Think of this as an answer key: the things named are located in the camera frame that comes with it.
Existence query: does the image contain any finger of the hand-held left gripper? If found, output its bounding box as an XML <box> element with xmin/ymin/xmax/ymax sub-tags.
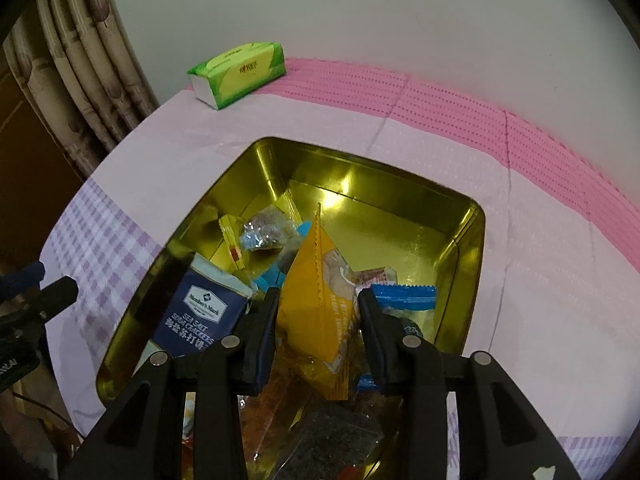
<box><xmin>20</xmin><ymin>276</ymin><xmax>79</xmax><ymax>331</ymax></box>
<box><xmin>0</xmin><ymin>261</ymin><xmax>46</xmax><ymax>306</ymax></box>

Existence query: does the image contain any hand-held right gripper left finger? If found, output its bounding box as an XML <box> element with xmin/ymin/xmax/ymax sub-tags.
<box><xmin>62</xmin><ymin>287</ymin><xmax>281</xmax><ymax>480</ymax></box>

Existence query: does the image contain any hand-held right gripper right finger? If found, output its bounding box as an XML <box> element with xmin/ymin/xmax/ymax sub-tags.
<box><xmin>357</xmin><ymin>287</ymin><xmax>583</xmax><ymax>480</ymax></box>

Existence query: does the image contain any clear packet of fried twists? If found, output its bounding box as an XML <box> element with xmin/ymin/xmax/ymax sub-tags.
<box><xmin>245</xmin><ymin>360</ymin><xmax>321</xmax><ymax>461</ymax></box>

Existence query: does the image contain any dark candy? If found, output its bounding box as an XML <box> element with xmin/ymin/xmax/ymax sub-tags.
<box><xmin>357</xmin><ymin>284</ymin><xmax>437</xmax><ymax>393</ymax></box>

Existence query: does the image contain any large yellow snack packet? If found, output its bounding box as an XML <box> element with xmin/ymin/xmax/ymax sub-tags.
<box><xmin>276</xmin><ymin>203</ymin><xmax>368</xmax><ymax>401</ymax></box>

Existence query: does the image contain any navy and white cracker packet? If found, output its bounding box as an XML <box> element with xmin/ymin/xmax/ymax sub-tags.
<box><xmin>150</xmin><ymin>252</ymin><xmax>258</xmax><ymax>358</ymax></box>

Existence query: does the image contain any dark seaweed snack packet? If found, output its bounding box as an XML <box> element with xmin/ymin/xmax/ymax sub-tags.
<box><xmin>287</xmin><ymin>402</ymin><xmax>386</xmax><ymax>480</ymax></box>

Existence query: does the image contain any small yellow snack packet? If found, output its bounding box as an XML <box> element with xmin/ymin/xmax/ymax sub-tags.
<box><xmin>218</xmin><ymin>214</ymin><xmax>251</xmax><ymax>273</ymax></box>

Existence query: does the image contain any clear brown sweet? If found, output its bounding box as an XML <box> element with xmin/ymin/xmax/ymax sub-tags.
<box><xmin>239</xmin><ymin>205</ymin><xmax>296</xmax><ymax>253</ymax></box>

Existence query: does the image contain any gold tin box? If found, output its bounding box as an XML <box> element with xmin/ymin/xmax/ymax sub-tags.
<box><xmin>95</xmin><ymin>136</ymin><xmax>487</xmax><ymax>480</ymax></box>

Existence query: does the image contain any brown wooden furniture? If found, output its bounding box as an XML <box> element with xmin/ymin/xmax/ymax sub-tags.
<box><xmin>0</xmin><ymin>67</ymin><xmax>93</xmax><ymax>281</ymax></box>

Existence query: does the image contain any pink and purple checked tablecloth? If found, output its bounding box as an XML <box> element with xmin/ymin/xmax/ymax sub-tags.
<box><xmin>40</xmin><ymin>57</ymin><xmax>640</xmax><ymax>480</ymax></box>

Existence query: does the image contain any beige patterned curtain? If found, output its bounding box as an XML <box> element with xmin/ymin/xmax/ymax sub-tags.
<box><xmin>2</xmin><ymin>0</ymin><xmax>161</xmax><ymax>181</ymax></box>

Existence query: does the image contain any green tissue pack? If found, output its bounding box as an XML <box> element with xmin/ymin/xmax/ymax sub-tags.
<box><xmin>187</xmin><ymin>40</ymin><xmax>287</xmax><ymax>111</ymax></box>

